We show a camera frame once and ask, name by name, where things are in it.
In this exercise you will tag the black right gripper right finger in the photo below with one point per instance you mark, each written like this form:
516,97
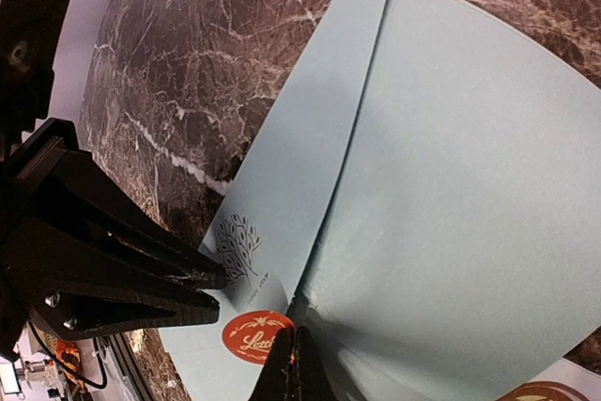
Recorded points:
310,382

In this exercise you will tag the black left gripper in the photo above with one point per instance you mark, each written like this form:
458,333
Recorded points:
67,190

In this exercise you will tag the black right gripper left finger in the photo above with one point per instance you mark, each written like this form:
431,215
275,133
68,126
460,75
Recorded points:
274,380

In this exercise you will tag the red round seal sticker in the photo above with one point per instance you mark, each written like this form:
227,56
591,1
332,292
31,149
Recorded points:
250,336

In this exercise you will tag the blue-grey envelope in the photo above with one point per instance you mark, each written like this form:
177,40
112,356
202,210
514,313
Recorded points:
424,194

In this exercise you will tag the white sticker sheet with seals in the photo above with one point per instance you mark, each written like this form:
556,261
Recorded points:
562,381

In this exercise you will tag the orange snack bag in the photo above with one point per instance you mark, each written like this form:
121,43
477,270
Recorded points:
68,353

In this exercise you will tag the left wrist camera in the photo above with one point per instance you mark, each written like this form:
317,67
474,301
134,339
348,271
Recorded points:
30,31

